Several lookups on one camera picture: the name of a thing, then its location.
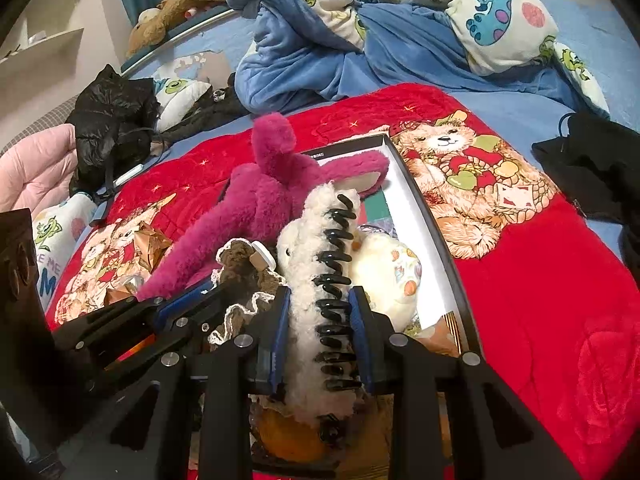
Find white wall shelf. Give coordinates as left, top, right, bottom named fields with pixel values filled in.
left=0, top=0, right=96, bottom=81

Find white plush rabbit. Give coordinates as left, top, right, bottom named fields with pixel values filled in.
left=276, top=210, right=425, bottom=333

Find blue cartoon print blanket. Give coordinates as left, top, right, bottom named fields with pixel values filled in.
left=225, top=0, right=612, bottom=117

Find white fluffy hair clip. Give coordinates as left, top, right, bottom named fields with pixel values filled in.
left=277, top=182, right=368, bottom=448

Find red bear print blanket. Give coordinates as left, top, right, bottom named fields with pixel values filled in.
left=45, top=82, right=640, bottom=480

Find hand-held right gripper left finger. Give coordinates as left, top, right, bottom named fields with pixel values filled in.
left=107, top=285, right=293, bottom=480

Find large orange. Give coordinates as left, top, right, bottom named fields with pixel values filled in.
left=255, top=407, right=333, bottom=463

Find black clothes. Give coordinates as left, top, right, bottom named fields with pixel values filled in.
left=531, top=112, right=640, bottom=281

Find black puffer jacket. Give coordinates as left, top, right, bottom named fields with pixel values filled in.
left=65, top=64, right=161, bottom=196

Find white bed frame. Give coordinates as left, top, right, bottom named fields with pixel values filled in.
left=120, top=7, right=236, bottom=77

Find pink quilted jacket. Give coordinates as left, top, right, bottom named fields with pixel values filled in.
left=0, top=125, right=81, bottom=213

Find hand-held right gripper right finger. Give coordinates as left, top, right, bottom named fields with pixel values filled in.
left=348, top=285, right=583, bottom=480

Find small brown lace-trimmed doll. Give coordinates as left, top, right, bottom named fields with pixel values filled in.
left=207, top=239, right=288, bottom=352

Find small cork with white cap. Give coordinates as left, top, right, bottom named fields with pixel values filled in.
left=249, top=240, right=277, bottom=272

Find pink plush toy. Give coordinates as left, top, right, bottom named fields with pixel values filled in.
left=135, top=112, right=391, bottom=303

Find cartoon print pillow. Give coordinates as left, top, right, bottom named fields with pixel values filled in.
left=152, top=77, right=213, bottom=133

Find black framed box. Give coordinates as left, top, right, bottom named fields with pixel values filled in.
left=215, top=132, right=485, bottom=478

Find brown plush dog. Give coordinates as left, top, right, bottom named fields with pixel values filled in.
left=125, top=0, right=236, bottom=58

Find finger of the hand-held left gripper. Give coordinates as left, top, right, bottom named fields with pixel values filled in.
left=85, top=284, right=277, bottom=397
left=50, top=280, right=221, bottom=356

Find blue bed sheet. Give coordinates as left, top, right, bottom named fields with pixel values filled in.
left=120, top=0, right=640, bottom=261

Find gold foil snack packet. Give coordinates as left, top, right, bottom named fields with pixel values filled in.
left=136, top=220, right=174, bottom=272
left=104, top=274, right=147, bottom=307

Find brown snack packet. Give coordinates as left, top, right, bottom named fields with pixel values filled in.
left=419, top=311, right=462, bottom=357

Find white cartoon print cloth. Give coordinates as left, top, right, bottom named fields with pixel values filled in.
left=30, top=192, right=98, bottom=311

